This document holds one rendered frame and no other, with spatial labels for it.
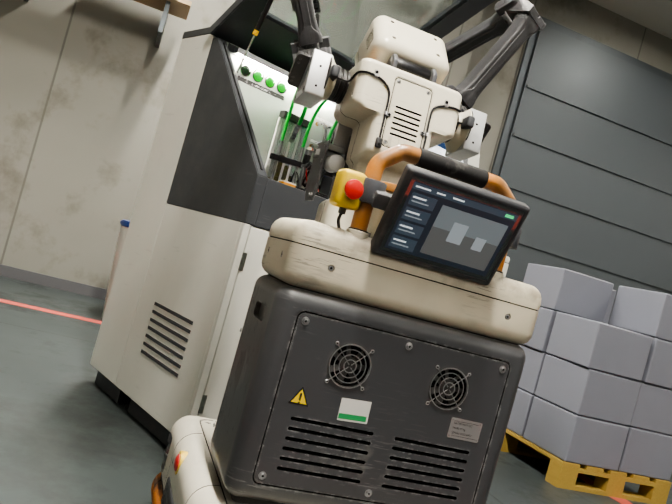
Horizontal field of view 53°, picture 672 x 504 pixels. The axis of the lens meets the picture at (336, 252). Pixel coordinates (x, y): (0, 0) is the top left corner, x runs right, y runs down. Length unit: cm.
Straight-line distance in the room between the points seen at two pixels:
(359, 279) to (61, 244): 426
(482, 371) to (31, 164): 441
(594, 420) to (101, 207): 368
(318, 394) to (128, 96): 433
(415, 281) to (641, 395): 256
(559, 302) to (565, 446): 75
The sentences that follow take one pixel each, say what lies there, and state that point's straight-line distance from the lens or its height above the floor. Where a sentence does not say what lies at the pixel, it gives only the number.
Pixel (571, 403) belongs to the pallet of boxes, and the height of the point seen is 40.
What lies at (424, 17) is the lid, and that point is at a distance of 275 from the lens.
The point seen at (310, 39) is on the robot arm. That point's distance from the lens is 180.
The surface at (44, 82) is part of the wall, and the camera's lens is 541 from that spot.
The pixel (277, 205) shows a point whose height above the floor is 88.
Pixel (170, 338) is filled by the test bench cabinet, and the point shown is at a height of 34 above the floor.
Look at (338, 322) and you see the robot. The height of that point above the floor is 65.
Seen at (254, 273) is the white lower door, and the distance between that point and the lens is 218.
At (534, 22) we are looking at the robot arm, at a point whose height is 154.
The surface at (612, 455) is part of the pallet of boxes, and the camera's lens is 368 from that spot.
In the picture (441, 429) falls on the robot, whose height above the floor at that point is 49.
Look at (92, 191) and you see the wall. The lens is 532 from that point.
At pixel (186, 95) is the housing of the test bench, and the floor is 122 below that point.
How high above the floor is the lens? 75
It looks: 1 degrees up
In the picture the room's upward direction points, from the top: 16 degrees clockwise
